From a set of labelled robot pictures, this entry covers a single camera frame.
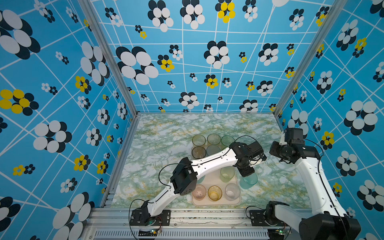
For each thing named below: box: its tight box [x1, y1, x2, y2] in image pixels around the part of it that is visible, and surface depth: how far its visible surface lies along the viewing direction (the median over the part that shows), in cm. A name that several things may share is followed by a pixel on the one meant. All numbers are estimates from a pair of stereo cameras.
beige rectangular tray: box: [191, 166, 241, 207], surface depth 80 cm
